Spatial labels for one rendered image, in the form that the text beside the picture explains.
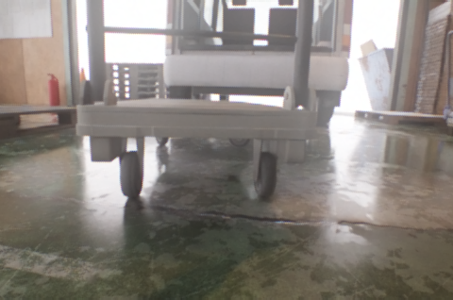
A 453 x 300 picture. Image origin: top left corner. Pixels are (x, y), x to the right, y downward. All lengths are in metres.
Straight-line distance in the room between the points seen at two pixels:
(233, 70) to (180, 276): 1.85
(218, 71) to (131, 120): 1.73
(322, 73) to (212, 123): 1.78
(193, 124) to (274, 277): 0.24
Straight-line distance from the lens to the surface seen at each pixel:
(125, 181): 0.55
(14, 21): 6.12
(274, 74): 2.08
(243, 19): 4.21
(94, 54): 0.44
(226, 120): 0.41
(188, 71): 2.18
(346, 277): 0.40
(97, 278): 0.38
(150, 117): 0.41
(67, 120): 1.94
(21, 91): 6.01
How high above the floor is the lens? 0.22
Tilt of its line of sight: 11 degrees down
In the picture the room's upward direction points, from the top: 2 degrees clockwise
